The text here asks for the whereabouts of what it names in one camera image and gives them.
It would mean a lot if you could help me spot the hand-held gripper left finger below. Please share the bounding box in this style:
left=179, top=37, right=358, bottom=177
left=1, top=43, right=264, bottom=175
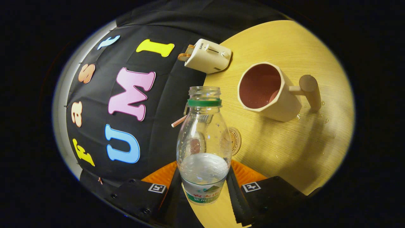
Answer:
left=108, top=161, right=184, bottom=227

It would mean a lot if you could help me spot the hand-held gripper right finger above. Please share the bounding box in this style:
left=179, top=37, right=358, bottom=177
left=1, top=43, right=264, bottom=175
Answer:
left=226, top=159, right=317, bottom=227

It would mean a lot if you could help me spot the round wooden coaster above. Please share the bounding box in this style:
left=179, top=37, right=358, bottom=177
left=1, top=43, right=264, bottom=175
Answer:
left=228, top=127, right=242, bottom=156

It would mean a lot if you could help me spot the clear plastic juice bottle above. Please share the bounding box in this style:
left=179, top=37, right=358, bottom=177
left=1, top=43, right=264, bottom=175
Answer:
left=176, top=86, right=232, bottom=206

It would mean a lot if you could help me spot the cream cup with wooden handle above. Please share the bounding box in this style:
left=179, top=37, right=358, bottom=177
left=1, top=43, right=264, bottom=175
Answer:
left=237, top=62, right=322, bottom=123

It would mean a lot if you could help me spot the wooden table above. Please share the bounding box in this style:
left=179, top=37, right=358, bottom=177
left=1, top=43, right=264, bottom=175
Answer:
left=190, top=20, right=355, bottom=228

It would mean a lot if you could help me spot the striped paper straw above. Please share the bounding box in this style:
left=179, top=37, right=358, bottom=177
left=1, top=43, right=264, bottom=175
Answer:
left=171, top=115, right=188, bottom=128

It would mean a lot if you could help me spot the black backdrop cloth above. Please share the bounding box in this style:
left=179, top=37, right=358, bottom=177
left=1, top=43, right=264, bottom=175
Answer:
left=65, top=0, right=285, bottom=193

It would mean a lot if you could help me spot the white toaster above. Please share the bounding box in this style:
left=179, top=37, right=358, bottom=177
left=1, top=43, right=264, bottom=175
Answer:
left=184, top=39, right=232, bottom=74

